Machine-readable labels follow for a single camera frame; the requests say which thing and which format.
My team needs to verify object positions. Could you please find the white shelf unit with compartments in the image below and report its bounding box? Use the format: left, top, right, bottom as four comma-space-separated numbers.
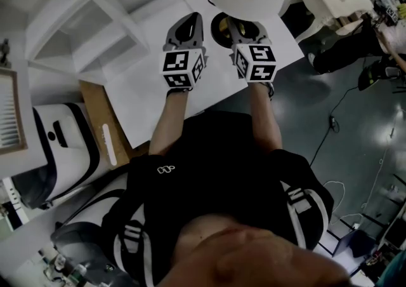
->
24, 0, 211, 77

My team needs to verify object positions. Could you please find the white black robot unit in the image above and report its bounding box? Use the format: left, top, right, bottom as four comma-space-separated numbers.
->
10, 102, 102, 211
49, 170, 134, 282

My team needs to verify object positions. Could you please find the person's left forearm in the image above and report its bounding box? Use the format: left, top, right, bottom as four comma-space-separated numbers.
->
148, 87, 190, 157

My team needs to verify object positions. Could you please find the brown cardboard box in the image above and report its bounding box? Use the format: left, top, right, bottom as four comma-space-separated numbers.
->
77, 79, 150, 171

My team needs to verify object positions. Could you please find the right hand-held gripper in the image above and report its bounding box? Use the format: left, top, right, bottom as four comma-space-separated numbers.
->
227, 18, 278, 84

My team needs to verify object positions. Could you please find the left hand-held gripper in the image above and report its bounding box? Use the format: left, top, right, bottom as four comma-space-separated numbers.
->
159, 11, 209, 90

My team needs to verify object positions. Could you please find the blue bin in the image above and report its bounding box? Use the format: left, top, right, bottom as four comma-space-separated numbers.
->
337, 227, 377, 258

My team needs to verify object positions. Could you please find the white black shoulder strap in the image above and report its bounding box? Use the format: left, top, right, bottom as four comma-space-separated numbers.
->
112, 205, 154, 287
281, 180, 330, 251

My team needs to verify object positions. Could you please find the clear plastic bottle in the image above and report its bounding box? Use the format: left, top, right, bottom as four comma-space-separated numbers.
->
68, 263, 90, 285
44, 252, 67, 280

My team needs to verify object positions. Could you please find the person's right forearm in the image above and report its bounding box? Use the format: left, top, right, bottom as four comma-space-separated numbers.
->
246, 81, 284, 157

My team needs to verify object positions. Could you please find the black floor cable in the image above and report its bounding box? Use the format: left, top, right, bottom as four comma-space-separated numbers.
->
308, 83, 360, 166

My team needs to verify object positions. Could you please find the white floor cable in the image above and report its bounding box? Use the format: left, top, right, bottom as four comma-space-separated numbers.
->
322, 148, 390, 227

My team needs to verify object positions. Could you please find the person's black shirt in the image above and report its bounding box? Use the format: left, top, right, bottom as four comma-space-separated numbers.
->
100, 110, 336, 287

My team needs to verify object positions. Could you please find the black floor stand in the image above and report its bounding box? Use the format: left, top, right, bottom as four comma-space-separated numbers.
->
357, 59, 406, 92

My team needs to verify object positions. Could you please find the wooden framed panel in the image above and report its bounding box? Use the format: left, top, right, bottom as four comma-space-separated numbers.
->
0, 67, 29, 156

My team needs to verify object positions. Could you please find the person's face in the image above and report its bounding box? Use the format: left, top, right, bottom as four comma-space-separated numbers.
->
156, 214, 353, 287

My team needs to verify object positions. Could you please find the white desk with drawers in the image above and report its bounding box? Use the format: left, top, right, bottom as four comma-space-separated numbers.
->
77, 0, 308, 150

